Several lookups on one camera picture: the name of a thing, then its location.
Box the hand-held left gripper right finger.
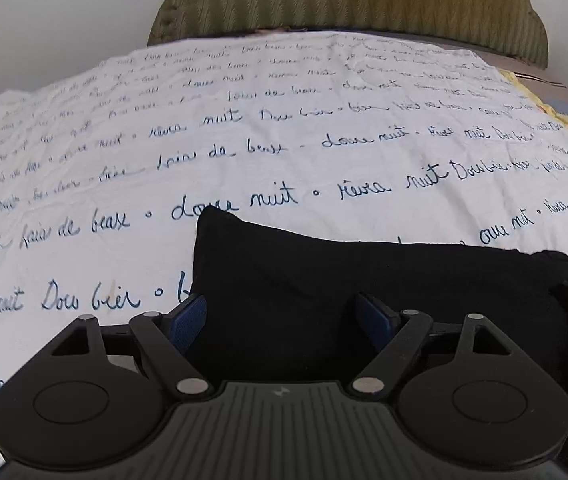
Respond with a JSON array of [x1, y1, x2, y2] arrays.
[[351, 292, 514, 401]]

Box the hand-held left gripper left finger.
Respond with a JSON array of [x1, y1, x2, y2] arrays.
[[51, 294, 212, 401]]

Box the black pants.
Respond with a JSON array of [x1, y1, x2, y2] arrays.
[[191, 206, 568, 386]]

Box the white script-printed blanket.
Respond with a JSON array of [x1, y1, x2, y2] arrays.
[[0, 30, 568, 478]]

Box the olive upholstered headboard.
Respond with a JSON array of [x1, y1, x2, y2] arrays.
[[148, 0, 549, 68]]

